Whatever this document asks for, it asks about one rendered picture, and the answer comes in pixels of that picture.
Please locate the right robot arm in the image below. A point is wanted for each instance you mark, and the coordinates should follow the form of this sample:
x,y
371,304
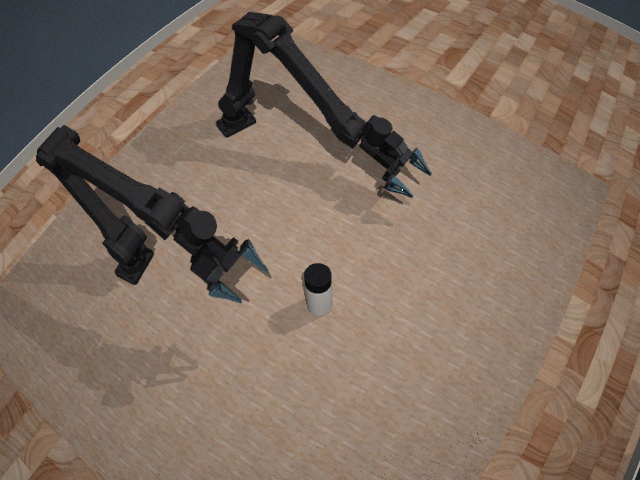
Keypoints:
x,y
196,226

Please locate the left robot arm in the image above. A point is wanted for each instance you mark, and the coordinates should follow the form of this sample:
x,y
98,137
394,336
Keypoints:
x,y
239,90

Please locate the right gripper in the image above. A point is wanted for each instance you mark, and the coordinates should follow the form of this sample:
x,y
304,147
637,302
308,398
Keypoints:
x,y
228,261

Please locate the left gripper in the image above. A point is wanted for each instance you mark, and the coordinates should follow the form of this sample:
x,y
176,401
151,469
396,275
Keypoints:
x,y
392,171

